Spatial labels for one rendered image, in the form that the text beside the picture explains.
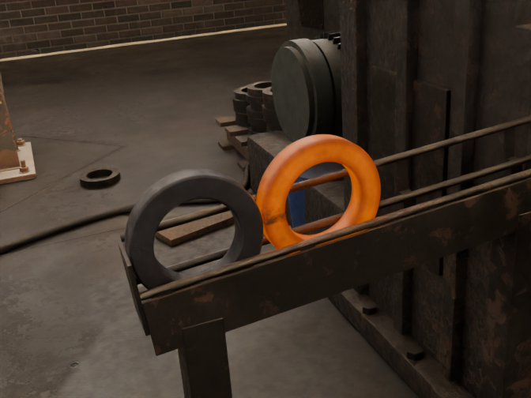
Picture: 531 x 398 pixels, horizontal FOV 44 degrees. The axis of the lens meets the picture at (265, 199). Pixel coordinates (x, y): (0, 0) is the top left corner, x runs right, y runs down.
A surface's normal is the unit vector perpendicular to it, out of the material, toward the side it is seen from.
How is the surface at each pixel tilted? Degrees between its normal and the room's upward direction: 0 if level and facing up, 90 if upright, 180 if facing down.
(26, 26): 90
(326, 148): 90
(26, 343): 0
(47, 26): 90
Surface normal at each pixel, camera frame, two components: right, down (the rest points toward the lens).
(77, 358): -0.07, -0.91
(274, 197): 0.38, 0.33
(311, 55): 0.15, -0.55
